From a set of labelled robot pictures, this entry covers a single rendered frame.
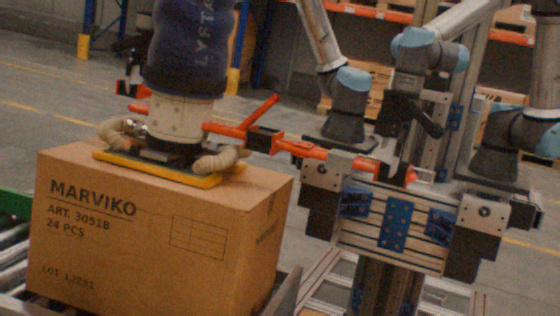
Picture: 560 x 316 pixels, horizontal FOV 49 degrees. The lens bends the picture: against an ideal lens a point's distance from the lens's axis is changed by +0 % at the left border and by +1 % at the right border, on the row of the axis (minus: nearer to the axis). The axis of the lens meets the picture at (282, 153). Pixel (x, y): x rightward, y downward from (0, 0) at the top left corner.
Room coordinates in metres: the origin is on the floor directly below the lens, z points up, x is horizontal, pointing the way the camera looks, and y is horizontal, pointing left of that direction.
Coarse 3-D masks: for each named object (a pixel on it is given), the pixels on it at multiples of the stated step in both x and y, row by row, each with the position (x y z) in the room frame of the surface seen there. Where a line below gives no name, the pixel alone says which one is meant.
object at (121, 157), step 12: (132, 144) 1.58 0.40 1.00; (96, 156) 1.55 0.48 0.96; (108, 156) 1.54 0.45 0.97; (120, 156) 1.55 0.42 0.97; (132, 156) 1.56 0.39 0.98; (132, 168) 1.52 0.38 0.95; (144, 168) 1.51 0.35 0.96; (156, 168) 1.51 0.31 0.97; (168, 168) 1.51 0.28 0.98; (180, 168) 1.53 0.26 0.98; (192, 168) 1.55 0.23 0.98; (180, 180) 1.49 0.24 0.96; (192, 180) 1.48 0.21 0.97; (204, 180) 1.48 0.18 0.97; (216, 180) 1.52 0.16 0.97
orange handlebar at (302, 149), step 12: (132, 108) 1.66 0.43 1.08; (144, 108) 1.65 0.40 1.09; (216, 132) 1.59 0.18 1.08; (228, 132) 1.58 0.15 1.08; (240, 132) 1.58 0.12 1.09; (276, 144) 1.55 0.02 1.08; (288, 144) 1.54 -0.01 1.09; (300, 144) 1.55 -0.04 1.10; (312, 144) 1.57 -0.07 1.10; (300, 156) 1.53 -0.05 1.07; (312, 156) 1.52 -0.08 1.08; (324, 156) 1.51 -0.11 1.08; (360, 168) 1.49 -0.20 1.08; (372, 168) 1.48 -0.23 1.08; (408, 180) 1.46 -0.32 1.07
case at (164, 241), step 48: (96, 144) 1.71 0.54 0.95; (48, 192) 1.52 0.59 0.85; (96, 192) 1.49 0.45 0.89; (144, 192) 1.45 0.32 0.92; (192, 192) 1.44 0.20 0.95; (240, 192) 1.51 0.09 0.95; (288, 192) 1.73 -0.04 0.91; (48, 240) 1.52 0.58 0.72; (96, 240) 1.48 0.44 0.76; (144, 240) 1.45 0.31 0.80; (192, 240) 1.41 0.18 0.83; (240, 240) 1.38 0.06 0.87; (48, 288) 1.52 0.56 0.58; (96, 288) 1.48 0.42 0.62; (144, 288) 1.44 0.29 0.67; (192, 288) 1.41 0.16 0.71; (240, 288) 1.43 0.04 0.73
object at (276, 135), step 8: (248, 128) 1.56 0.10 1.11; (256, 128) 1.62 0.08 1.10; (264, 128) 1.63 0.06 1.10; (272, 128) 1.63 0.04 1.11; (248, 136) 1.55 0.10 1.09; (256, 136) 1.54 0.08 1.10; (264, 136) 1.54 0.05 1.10; (272, 136) 1.57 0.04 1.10; (280, 136) 1.58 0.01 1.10; (248, 144) 1.55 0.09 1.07; (256, 144) 1.55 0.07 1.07; (264, 144) 1.54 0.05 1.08; (272, 144) 1.54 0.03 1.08; (264, 152) 1.53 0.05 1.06; (272, 152) 1.54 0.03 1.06
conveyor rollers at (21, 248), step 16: (0, 224) 1.95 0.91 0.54; (16, 224) 2.03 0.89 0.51; (0, 240) 1.82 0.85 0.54; (16, 240) 1.89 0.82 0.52; (0, 256) 1.71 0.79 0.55; (16, 256) 1.76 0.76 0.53; (0, 272) 1.61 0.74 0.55; (16, 272) 1.64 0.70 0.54; (0, 288) 1.56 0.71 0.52; (16, 288) 1.53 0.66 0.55; (48, 304) 1.50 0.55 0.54
